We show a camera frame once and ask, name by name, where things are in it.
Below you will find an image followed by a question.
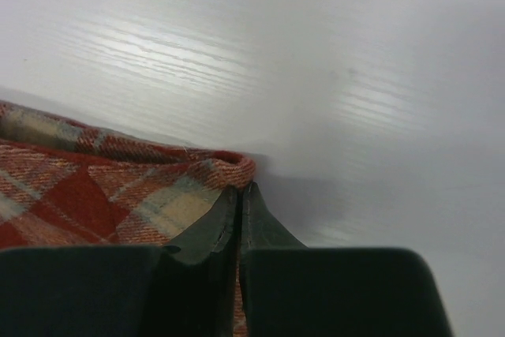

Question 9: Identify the red plaid skirt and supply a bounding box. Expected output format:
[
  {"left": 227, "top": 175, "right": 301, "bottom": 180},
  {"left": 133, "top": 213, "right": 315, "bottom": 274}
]
[{"left": 1, "top": 103, "right": 255, "bottom": 336}]

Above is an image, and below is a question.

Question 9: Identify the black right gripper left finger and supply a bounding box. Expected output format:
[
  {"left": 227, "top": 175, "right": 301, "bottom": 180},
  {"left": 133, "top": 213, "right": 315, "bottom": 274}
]
[{"left": 1, "top": 188, "right": 238, "bottom": 336}]

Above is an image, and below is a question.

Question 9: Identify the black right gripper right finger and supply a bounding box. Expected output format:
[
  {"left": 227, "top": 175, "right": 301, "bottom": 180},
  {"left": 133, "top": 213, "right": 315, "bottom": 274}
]
[{"left": 239, "top": 183, "right": 452, "bottom": 337}]

